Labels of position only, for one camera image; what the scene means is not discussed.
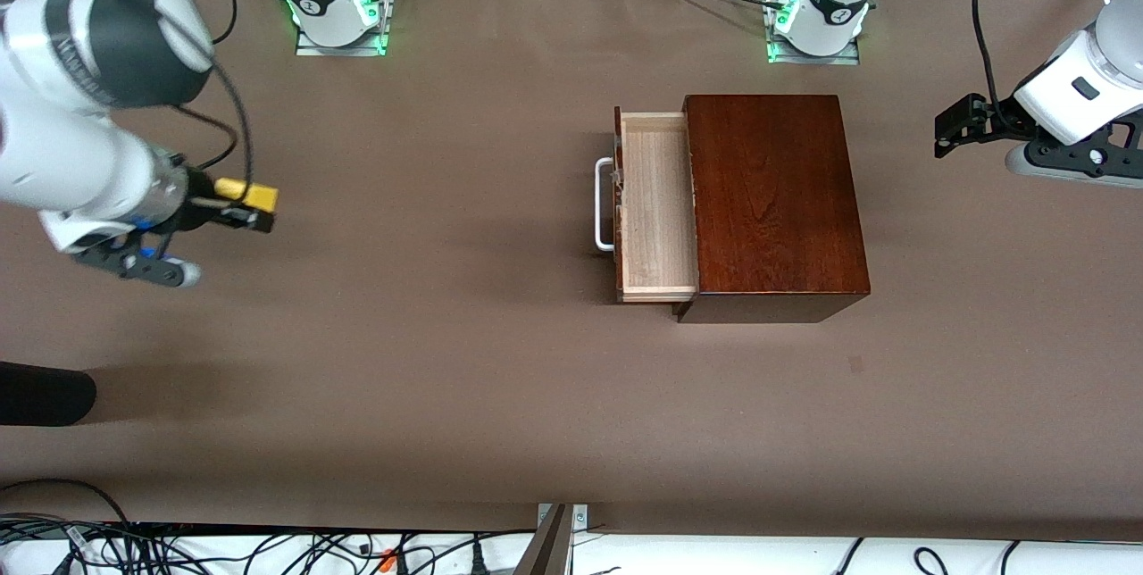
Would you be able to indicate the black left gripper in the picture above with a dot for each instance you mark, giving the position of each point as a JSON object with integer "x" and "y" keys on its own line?
{"x": 993, "y": 117}

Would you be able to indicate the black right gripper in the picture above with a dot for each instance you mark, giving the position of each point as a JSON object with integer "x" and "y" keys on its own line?
{"x": 195, "y": 208}

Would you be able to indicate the yellow block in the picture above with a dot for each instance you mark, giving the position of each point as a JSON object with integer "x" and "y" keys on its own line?
{"x": 261, "y": 197}

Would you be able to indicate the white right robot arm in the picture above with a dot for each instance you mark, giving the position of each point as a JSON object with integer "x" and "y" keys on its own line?
{"x": 71, "y": 155}

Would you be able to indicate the dark brown wooden cabinet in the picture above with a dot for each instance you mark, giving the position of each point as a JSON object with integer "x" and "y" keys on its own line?
{"x": 777, "y": 200}

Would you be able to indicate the black rounded object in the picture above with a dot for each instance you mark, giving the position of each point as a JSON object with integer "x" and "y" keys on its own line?
{"x": 45, "y": 393}

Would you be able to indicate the orange plug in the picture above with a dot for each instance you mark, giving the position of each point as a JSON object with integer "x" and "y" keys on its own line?
{"x": 387, "y": 561}

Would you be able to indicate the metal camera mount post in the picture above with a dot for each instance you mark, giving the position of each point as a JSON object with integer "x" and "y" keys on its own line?
{"x": 549, "y": 548}

